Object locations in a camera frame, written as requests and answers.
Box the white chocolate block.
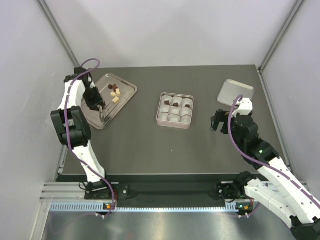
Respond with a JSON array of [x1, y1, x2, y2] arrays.
[[112, 96, 119, 103]]

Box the metal tongs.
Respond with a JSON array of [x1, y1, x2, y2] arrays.
[[98, 105, 110, 124]]

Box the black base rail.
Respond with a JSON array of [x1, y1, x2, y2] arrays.
[[79, 173, 247, 208]]

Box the silver tin lid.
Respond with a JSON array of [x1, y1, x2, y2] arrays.
[[217, 79, 255, 107]]

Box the silver metal tray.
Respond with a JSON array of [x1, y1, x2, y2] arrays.
[[81, 73, 138, 130]]

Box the brown chocolate cube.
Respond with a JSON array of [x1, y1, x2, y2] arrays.
[[112, 84, 118, 92]]

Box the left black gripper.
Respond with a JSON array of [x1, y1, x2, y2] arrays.
[[83, 85, 105, 112]]

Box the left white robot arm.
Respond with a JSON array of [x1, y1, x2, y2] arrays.
[[50, 66, 115, 200]]

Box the white chocolate cube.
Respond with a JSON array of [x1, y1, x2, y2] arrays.
[[115, 88, 121, 96]]

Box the white slotted cable duct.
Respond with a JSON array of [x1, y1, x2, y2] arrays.
[[49, 202, 253, 213]]

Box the pink chocolate tin box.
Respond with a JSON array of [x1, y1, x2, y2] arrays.
[[156, 92, 195, 130]]

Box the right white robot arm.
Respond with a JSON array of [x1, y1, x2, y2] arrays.
[[210, 95, 320, 240]]

